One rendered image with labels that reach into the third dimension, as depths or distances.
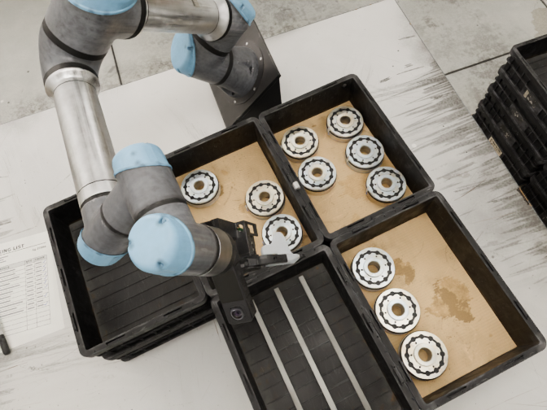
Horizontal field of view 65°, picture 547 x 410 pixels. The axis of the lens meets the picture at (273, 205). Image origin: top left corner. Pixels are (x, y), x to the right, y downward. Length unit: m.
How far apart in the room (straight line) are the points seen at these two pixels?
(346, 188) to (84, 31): 0.71
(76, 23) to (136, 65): 1.86
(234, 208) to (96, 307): 0.43
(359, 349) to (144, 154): 0.68
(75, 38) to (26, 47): 2.26
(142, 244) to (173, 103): 1.04
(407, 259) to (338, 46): 0.83
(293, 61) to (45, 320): 1.13
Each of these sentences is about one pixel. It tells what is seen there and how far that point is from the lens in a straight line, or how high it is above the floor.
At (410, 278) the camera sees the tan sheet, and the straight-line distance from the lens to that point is 1.11.
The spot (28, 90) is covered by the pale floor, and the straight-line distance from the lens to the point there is 2.89.
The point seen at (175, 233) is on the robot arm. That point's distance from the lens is 0.53.
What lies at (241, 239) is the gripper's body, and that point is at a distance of 0.72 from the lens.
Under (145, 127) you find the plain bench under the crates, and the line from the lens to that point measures 1.52.
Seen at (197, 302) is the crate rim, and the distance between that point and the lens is 1.00.
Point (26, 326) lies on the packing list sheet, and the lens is 1.42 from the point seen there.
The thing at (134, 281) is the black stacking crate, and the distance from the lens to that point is 1.17.
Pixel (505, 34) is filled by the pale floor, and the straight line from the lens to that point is 2.84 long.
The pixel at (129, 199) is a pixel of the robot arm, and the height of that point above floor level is 1.38.
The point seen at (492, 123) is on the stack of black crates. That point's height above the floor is 0.26.
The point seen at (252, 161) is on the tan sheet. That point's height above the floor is 0.83.
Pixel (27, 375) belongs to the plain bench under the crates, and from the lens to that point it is 1.40.
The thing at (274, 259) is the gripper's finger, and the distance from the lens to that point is 0.74.
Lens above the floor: 1.88
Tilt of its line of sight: 66 degrees down
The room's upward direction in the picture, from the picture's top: 11 degrees counter-clockwise
